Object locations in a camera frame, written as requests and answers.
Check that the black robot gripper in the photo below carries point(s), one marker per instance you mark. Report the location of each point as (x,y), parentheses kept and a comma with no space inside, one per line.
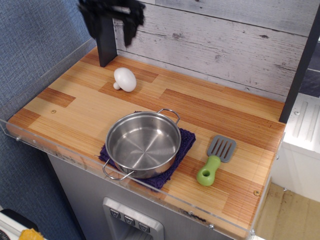
(132,10)

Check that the white toy mushroom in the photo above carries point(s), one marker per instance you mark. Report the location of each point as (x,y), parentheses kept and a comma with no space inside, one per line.
(124,79)

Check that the stainless steel pot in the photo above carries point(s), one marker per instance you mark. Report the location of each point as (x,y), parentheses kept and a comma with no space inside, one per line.
(143,144)

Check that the purple cloth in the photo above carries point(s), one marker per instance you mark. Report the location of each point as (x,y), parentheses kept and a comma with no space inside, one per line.
(185,143)

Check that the clear acrylic guard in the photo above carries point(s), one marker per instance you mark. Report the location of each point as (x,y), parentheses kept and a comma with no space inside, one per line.
(71,117)

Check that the green grey toy spatula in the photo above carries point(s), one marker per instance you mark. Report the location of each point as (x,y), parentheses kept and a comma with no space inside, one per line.
(219,151)

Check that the grey toy fridge cabinet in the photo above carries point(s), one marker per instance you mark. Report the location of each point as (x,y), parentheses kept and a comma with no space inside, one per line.
(186,210)

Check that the silver dispenser panel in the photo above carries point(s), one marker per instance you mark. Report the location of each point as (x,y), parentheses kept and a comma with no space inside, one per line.
(126,223)

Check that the black yellow object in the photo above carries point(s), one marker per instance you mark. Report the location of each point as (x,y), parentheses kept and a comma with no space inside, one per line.
(14,226)

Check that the white side cabinet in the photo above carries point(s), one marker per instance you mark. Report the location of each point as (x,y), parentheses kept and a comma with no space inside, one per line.
(297,164)

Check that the dark right post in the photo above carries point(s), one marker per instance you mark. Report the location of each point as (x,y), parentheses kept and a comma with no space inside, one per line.
(305,59)

